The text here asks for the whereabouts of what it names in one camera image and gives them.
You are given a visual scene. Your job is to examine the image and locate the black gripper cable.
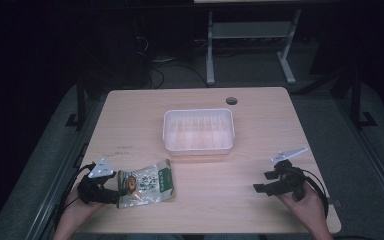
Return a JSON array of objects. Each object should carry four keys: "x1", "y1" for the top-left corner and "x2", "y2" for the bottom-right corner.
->
[
  {"x1": 53, "y1": 162, "x2": 97, "y2": 234},
  {"x1": 299, "y1": 168, "x2": 330, "y2": 219}
]

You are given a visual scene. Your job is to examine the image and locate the black metal stand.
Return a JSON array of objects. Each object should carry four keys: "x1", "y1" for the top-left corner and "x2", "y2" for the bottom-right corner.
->
[
  {"x1": 345, "y1": 68, "x2": 378, "y2": 130},
  {"x1": 64, "y1": 75, "x2": 88, "y2": 132}
]

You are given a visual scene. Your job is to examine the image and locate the green and white snack packet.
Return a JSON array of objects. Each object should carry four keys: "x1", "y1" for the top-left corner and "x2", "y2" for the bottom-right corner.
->
[{"x1": 116, "y1": 158, "x2": 177, "y2": 210}]

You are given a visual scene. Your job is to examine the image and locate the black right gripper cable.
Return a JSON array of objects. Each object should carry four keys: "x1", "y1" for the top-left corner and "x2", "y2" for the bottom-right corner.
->
[{"x1": 299, "y1": 168, "x2": 330, "y2": 219}]

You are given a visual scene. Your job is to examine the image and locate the person's right hand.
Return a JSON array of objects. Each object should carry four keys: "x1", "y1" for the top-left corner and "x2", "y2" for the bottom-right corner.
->
[{"x1": 277, "y1": 182, "x2": 330, "y2": 234}]

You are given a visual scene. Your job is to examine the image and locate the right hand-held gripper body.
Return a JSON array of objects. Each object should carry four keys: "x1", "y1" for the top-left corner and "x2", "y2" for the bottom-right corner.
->
[{"x1": 263, "y1": 146, "x2": 310, "y2": 202}]

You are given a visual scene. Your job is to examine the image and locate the white plastic container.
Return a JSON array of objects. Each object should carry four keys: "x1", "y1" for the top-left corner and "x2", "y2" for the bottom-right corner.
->
[{"x1": 161, "y1": 107, "x2": 236, "y2": 157}]

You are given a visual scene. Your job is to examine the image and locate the white metal desk frame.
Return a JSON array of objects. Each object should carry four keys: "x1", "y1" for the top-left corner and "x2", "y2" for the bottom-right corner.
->
[{"x1": 205, "y1": 9, "x2": 303, "y2": 87}]

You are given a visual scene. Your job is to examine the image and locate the black floor cables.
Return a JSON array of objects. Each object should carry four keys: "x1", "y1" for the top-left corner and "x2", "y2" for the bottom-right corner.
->
[{"x1": 135, "y1": 34, "x2": 209, "y2": 90}]

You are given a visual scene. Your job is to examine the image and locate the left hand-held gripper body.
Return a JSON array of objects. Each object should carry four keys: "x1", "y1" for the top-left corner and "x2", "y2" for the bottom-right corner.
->
[{"x1": 76, "y1": 157, "x2": 122, "y2": 205}]

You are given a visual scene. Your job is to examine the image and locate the person's left hand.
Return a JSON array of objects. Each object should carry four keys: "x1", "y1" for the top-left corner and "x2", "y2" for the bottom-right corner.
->
[{"x1": 62, "y1": 186, "x2": 106, "y2": 224}]

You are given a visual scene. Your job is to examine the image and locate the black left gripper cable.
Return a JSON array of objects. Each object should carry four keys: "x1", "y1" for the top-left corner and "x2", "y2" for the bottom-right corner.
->
[{"x1": 53, "y1": 162, "x2": 97, "y2": 234}]

